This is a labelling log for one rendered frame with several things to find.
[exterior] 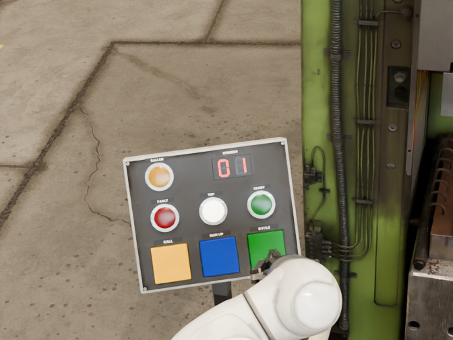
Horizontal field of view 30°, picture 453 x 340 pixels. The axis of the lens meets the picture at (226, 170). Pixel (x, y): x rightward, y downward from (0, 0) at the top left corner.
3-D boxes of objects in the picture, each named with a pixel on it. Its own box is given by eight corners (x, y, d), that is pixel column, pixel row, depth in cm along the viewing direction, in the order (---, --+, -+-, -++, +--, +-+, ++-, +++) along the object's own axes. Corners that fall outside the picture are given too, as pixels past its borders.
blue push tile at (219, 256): (239, 272, 174) (234, 236, 173) (203, 277, 174) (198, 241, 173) (238, 271, 176) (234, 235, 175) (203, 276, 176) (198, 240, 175)
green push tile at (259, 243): (287, 265, 175) (283, 229, 174) (252, 270, 175) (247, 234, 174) (286, 264, 177) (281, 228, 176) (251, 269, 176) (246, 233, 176)
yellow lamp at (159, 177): (168, 191, 172) (166, 173, 169) (147, 188, 173) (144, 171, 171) (173, 182, 174) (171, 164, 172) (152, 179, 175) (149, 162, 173)
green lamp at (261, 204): (270, 218, 174) (269, 202, 171) (249, 216, 175) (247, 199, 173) (274, 210, 176) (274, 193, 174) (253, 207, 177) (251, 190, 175)
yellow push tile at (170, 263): (191, 279, 174) (187, 243, 173) (155, 284, 173) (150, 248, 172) (191, 278, 176) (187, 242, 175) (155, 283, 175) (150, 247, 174)
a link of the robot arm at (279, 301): (309, 241, 136) (238, 283, 135) (327, 257, 120) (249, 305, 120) (342, 297, 137) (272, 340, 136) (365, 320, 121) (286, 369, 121)
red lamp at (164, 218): (174, 232, 172) (171, 215, 170) (152, 229, 174) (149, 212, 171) (178, 222, 175) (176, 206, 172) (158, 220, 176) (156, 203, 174)
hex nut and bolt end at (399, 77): (404, 103, 180) (406, 74, 176) (391, 102, 181) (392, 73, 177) (406, 97, 182) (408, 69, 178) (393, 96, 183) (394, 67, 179)
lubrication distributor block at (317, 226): (329, 274, 209) (328, 231, 201) (304, 270, 210) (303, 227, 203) (331, 265, 211) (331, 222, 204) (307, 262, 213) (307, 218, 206)
